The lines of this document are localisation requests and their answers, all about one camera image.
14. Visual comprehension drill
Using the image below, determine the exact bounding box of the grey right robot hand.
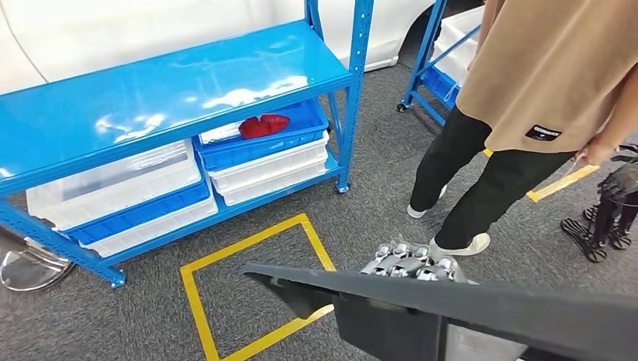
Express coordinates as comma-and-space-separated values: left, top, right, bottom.
358, 237, 470, 286

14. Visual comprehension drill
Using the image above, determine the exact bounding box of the person's hand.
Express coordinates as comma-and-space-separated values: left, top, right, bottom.
578, 141, 618, 168

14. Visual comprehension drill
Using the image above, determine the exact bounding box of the thin white cord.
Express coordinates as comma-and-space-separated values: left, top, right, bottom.
562, 150, 590, 181

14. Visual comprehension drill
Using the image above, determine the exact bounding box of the black plastic frame part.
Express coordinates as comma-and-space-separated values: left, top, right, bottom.
242, 264, 638, 361

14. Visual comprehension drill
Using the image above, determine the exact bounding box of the blue metal shelf rack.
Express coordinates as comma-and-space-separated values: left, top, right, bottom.
0, 0, 375, 290
396, 0, 487, 128

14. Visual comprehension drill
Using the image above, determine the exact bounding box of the person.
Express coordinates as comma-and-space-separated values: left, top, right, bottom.
406, 0, 638, 257

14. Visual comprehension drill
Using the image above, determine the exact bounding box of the blue plastic bin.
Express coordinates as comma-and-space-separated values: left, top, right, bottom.
63, 178, 213, 246
192, 99, 330, 173

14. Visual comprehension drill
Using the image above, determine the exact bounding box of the red crumpled item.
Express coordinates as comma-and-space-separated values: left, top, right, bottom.
238, 114, 291, 141

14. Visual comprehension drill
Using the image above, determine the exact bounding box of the translucent white plastic bin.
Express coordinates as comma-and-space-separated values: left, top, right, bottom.
26, 138, 202, 232

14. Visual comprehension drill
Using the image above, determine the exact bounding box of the white car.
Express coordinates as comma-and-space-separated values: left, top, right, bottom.
0, 0, 439, 96

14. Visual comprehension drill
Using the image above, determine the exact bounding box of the metal stanchion post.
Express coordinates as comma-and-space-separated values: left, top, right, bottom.
0, 226, 77, 293

